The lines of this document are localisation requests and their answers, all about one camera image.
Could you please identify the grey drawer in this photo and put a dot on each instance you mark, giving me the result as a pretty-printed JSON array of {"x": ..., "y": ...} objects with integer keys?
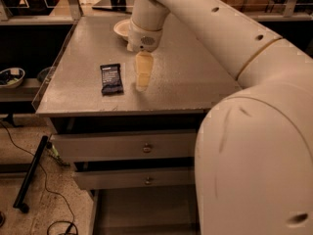
[
  {"x": 133, "y": 178},
  {"x": 134, "y": 145},
  {"x": 166, "y": 210}
]

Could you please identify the white paper bowl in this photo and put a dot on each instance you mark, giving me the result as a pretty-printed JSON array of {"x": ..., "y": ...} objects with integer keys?
[{"x": 121, "y": 29}]

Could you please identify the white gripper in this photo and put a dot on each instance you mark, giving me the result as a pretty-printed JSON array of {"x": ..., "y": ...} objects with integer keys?
[{"x": 143, "y": 38}]

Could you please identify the dark shoe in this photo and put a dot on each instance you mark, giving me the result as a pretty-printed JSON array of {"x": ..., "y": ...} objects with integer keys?
[{"x": 2, "y": 219}]

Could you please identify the grey middle drawer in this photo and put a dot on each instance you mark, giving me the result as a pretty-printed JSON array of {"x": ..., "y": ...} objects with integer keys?
[{"x": 133, "y": 178}]

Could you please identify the black monitor stand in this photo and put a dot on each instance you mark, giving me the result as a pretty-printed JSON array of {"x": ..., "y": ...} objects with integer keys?
[{"x": 120, "y": 6}]

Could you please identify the white bowl with items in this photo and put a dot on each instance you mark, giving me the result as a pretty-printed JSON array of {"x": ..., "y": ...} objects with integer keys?
[{"x": 11, "y": 77}]

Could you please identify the grey top drawer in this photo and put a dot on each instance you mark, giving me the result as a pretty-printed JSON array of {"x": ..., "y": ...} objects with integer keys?
[{"x": 134, "y": 145}]

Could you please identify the grey bottom drawer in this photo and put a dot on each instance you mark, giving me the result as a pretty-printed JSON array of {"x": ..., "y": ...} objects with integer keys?
[{"x": 166, "y": 210}]

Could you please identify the black bar on floor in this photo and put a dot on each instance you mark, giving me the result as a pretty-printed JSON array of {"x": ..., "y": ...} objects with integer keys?
[{"x": 19, "y": 203}]

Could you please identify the grey drawer cabinet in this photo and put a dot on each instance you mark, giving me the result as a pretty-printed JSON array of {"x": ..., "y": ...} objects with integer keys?
[{"x": 186, "y": 82}]

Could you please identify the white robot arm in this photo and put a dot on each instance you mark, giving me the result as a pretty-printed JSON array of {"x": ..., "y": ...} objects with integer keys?
[{"x": 253, "y": 155}]

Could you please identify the dark blue rxbar wrapper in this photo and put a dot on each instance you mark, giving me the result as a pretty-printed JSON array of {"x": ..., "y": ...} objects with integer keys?
[{"x": 111, "y": 79}]

